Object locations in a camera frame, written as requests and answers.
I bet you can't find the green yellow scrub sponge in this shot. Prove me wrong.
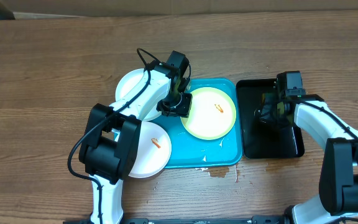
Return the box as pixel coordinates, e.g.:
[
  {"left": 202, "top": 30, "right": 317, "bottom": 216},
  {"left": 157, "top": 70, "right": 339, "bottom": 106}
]
[{"left": 261, "top": 93, "right": 270, "bottom": 107}]

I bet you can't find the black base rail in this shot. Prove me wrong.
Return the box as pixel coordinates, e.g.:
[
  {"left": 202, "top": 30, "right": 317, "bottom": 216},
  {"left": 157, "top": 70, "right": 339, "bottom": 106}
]
[{"left": 63, "top": 214, "right": 291, "bottom": 224}]

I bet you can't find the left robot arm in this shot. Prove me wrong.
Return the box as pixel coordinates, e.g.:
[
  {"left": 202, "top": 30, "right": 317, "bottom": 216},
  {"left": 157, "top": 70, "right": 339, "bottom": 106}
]
[{"left": 67, "top": 51, "right": 192, "bottom": 223}]

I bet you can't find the teal plastic tray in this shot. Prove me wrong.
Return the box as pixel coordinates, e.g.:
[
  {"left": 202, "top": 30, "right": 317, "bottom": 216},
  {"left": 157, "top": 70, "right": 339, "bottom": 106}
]
[{"left": 149, "top": 78, "right": 242, "bottom": 169}]

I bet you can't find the white plate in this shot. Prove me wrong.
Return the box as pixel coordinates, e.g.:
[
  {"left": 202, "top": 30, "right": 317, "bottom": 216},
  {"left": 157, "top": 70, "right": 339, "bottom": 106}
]
[
  {"left": 115, "top": 68, "right": 161, "bottom": 121},
  {"left": 129, "top": 121, "right": 172, "bottom": 179}
]

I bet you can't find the black rectangular tray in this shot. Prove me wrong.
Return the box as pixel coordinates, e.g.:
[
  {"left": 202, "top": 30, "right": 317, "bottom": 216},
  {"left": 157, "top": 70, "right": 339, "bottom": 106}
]
[{"left": 236, "top": 79, "right": 305, "bottom": 159}]

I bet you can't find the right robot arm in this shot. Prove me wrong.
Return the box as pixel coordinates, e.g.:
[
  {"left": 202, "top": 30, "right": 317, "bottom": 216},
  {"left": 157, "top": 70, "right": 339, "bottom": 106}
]
[{"left": 255, "top": 71, "right": 358, "bottom": 224}]

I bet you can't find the lime green rimmed plate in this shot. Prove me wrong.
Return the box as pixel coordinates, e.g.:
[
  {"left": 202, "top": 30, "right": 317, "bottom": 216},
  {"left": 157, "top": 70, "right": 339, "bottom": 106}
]
[{"left": 180, "top": 87, "right": 237, "bottom": 140}]

